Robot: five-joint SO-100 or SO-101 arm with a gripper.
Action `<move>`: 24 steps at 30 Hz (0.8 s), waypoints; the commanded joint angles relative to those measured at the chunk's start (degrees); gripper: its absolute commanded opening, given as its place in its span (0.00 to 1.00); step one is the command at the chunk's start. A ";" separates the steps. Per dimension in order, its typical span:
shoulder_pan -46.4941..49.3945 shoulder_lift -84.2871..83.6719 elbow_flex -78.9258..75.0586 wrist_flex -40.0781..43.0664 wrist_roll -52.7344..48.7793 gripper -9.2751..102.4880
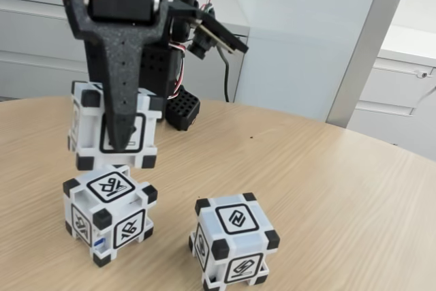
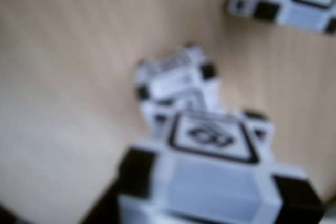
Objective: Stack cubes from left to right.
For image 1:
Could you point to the white cube with stacked-diamonds symbol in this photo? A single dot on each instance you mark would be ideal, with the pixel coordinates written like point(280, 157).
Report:
point(88, 127)

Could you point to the white cube with zigzag symbol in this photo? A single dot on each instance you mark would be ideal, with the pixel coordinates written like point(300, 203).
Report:
point(235, 240)

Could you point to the long white drawer cabinet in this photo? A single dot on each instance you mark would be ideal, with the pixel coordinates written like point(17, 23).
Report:
point(30, 49)

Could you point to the white cube with XR symbol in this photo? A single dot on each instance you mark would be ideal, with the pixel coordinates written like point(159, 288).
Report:
point(112, 216)

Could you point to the small white drawer cabinet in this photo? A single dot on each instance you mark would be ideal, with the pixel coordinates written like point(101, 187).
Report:
point(391, 90)

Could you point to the silver cabinet key lock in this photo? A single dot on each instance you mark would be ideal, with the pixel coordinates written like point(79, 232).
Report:
point(422, 74)

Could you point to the bare board camera module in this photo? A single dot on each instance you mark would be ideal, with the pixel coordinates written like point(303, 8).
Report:
point(211, 30)

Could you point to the grey metal partition post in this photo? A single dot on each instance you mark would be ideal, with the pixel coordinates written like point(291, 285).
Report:
point(368, 49)

